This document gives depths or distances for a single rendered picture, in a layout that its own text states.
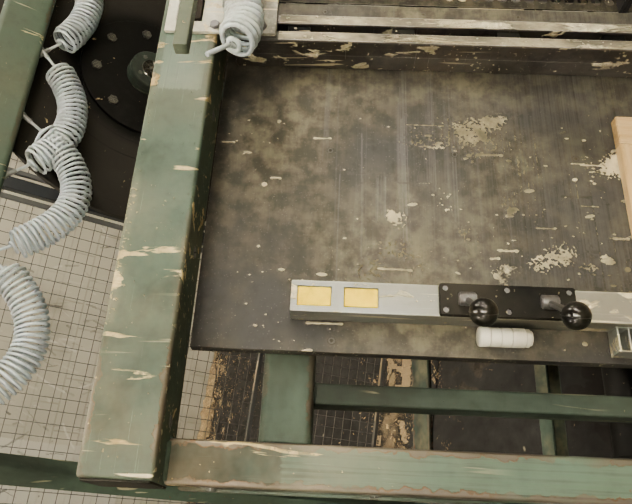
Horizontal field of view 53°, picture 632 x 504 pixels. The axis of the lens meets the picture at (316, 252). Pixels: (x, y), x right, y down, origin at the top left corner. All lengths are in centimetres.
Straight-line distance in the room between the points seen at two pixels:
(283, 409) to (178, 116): 49
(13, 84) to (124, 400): 87
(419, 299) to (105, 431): 47
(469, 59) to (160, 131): 56
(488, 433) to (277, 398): 206
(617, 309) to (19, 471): 107
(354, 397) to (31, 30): 110
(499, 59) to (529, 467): 70
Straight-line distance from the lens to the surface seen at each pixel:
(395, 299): 96
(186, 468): 90
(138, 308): 92
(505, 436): 291
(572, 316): 88
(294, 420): 98
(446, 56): 121
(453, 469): 90
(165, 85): 111
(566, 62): 127
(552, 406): 106
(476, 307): 85
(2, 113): 151
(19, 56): 160
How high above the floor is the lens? 213
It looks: 28 degrees down
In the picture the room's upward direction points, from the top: 73 degrees counter-clockwise
